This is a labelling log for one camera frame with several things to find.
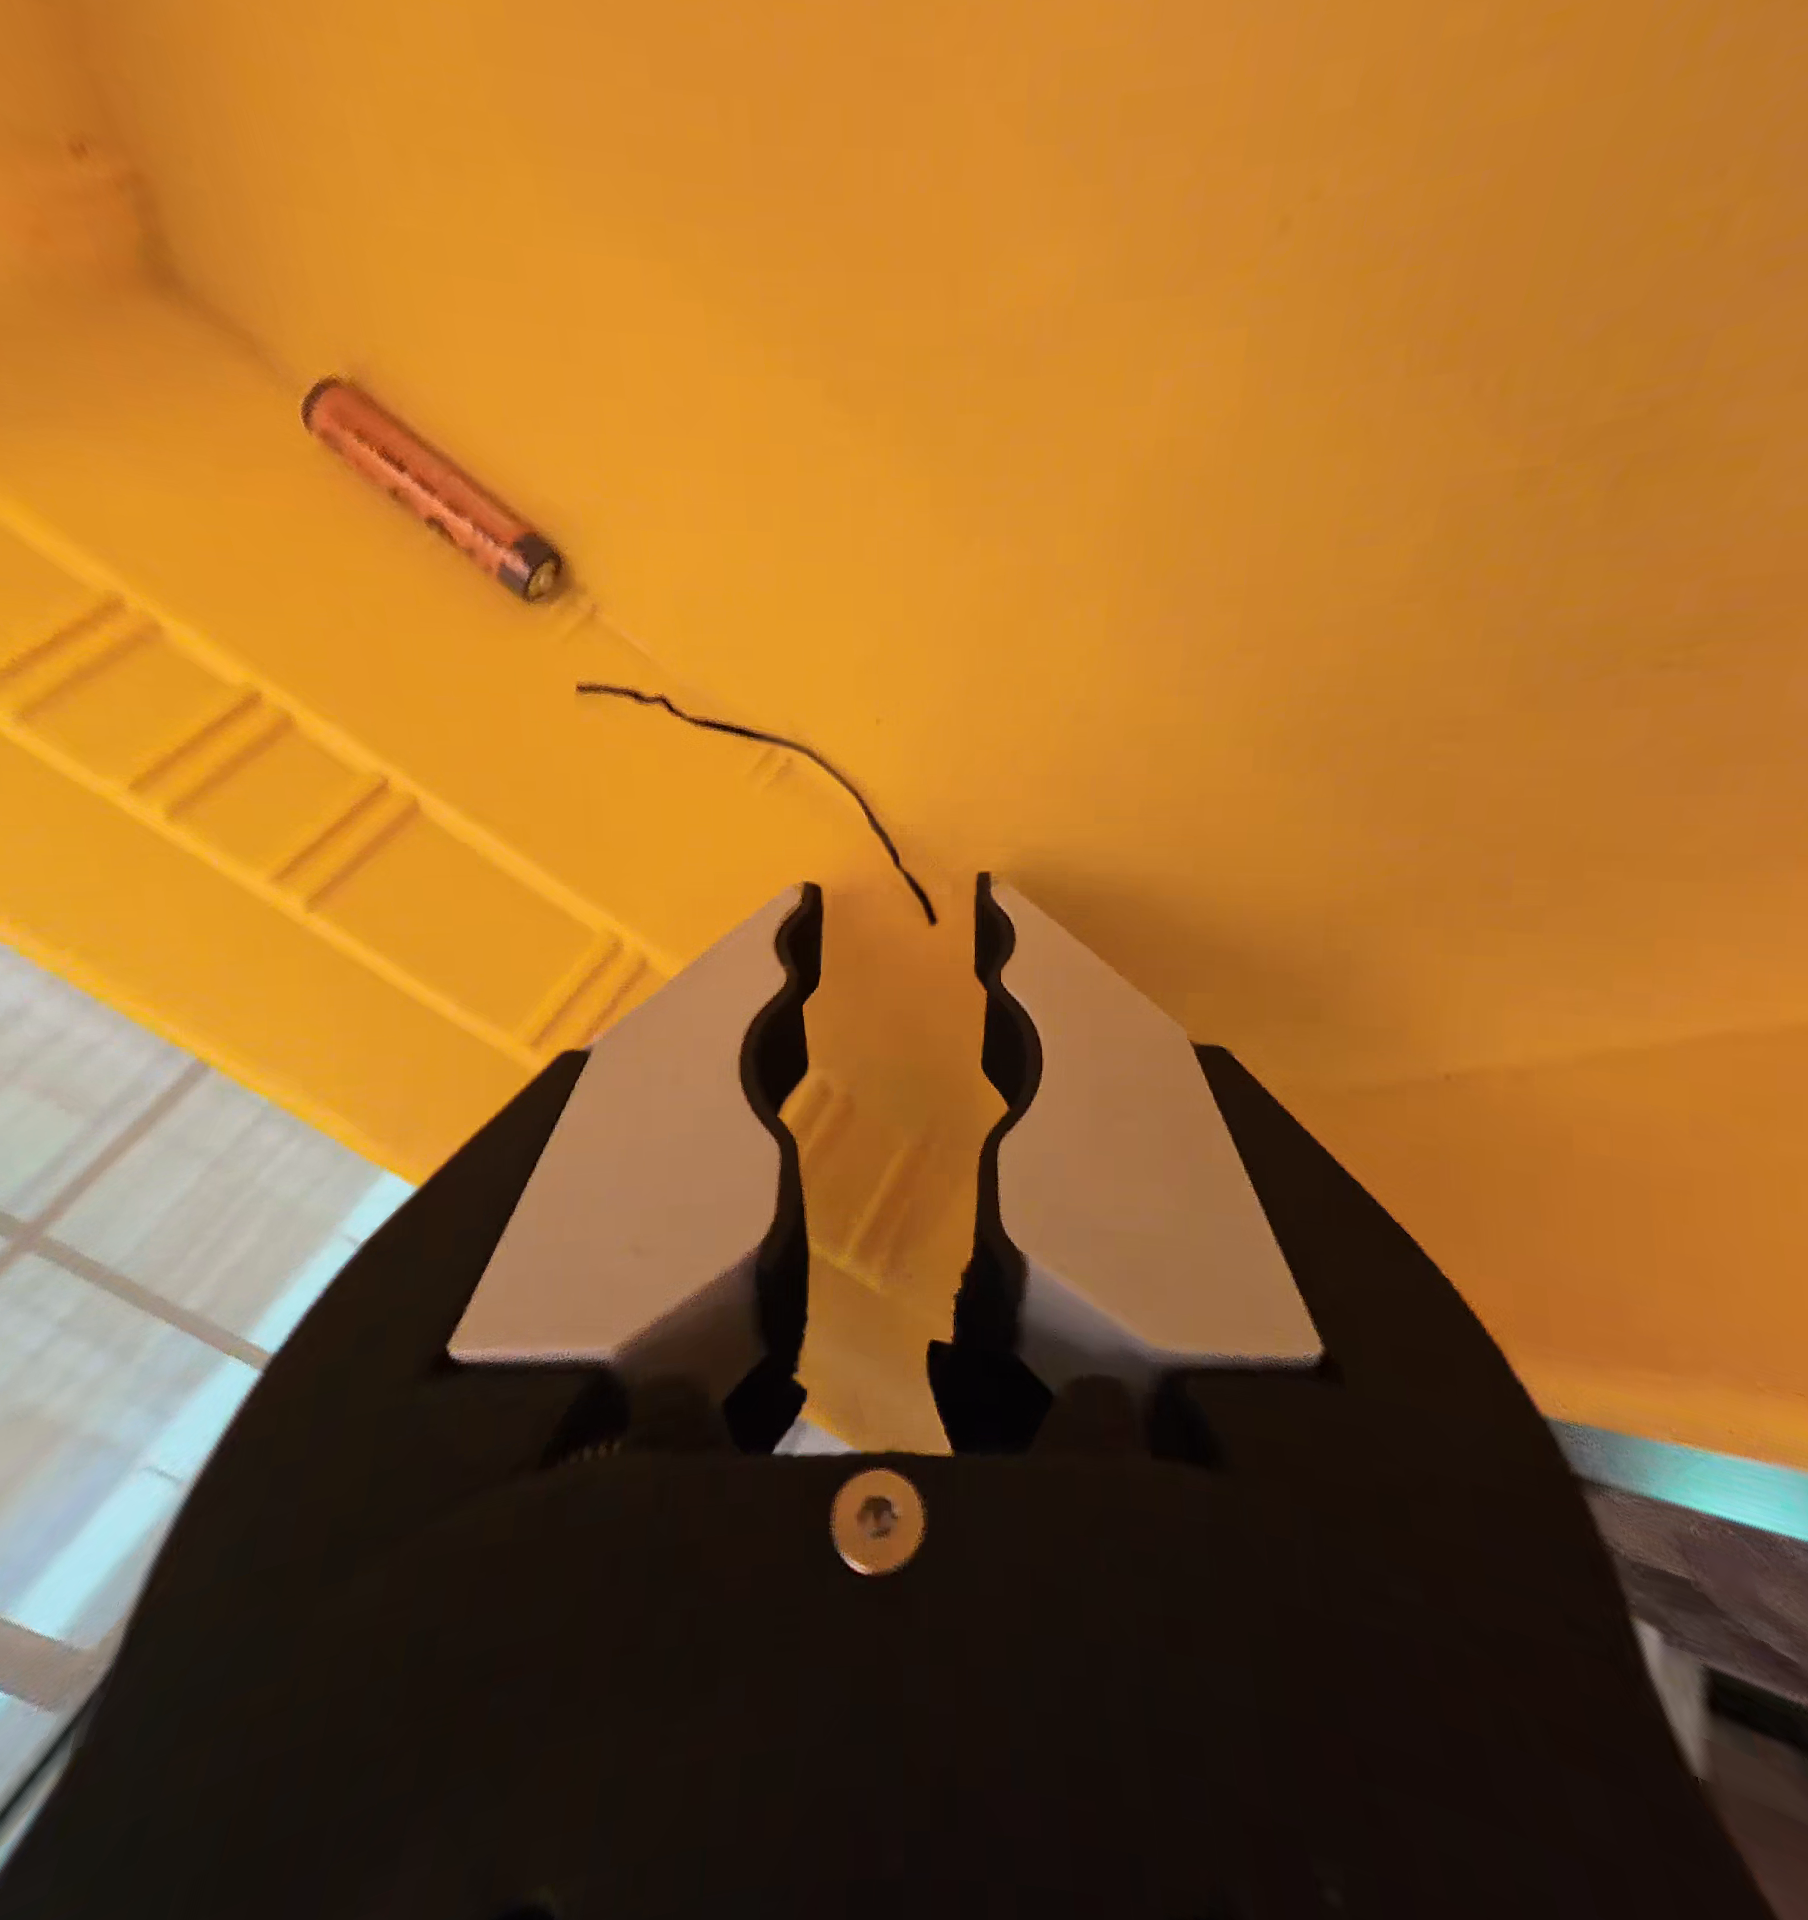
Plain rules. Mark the white paned window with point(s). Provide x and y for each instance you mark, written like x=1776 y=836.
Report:
x=123 y=1200

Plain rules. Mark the yellow storage bin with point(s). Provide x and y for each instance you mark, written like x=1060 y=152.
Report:
x=1219 y=450

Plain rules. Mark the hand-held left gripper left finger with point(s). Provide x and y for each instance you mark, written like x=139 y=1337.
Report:
x=620 y=1200

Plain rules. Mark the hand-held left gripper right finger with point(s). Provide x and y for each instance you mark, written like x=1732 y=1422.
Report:
x=1144 y=1200

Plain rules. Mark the copper black battery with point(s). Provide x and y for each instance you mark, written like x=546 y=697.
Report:
x=423 y=485

